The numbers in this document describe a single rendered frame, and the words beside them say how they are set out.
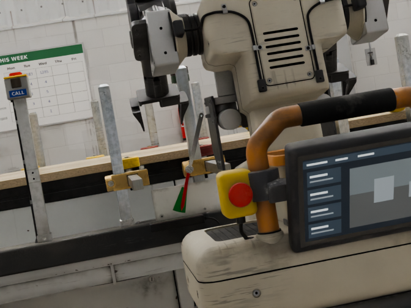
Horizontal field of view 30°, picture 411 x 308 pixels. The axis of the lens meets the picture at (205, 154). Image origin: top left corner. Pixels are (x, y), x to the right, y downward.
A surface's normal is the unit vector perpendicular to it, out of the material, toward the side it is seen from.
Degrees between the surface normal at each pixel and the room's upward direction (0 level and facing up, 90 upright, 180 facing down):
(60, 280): 90
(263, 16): 82
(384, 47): 90
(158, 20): 82
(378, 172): 115
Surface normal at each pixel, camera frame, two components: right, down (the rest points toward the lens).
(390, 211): 0.20, 0.44
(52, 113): 0.15, 0.03
